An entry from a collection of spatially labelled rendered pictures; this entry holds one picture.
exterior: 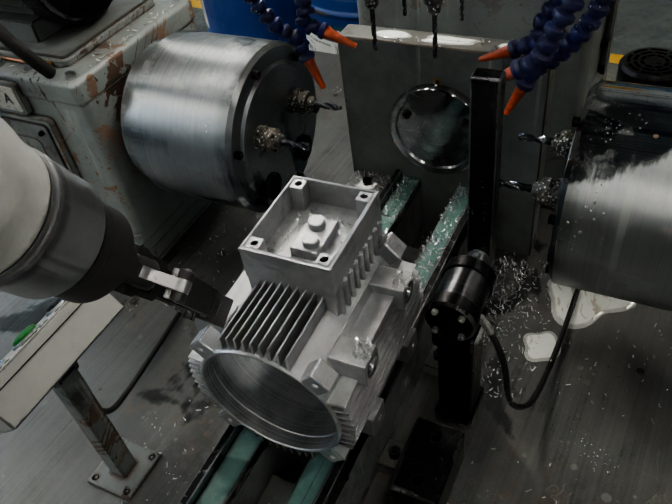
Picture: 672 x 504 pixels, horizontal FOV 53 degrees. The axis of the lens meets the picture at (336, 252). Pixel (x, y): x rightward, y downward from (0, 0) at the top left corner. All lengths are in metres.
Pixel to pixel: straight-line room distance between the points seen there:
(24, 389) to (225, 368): 0.20
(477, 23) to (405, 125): 0.18
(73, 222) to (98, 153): 0.63
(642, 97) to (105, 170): 0.74
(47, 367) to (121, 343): 0.37
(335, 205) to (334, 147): 0.65
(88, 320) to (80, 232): 0.33
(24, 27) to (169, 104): 0.27
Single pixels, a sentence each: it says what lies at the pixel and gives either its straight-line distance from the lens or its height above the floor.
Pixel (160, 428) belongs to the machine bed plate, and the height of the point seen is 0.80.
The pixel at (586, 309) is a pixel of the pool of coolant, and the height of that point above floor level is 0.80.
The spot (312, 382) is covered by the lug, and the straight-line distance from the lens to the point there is 0.62.
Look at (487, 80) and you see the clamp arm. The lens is 0.66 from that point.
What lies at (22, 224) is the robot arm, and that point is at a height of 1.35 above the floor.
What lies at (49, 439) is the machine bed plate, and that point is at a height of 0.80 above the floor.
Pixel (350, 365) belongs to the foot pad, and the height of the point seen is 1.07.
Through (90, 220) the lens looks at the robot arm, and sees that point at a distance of 0.46.
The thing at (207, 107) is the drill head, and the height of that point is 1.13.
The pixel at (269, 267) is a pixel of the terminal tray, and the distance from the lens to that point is 0.66.
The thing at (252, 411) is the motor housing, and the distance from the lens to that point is 0.77.
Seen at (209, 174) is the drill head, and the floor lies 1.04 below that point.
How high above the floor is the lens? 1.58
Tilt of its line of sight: 43 degrees down
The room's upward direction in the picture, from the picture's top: 9 degrees counter-clockwise
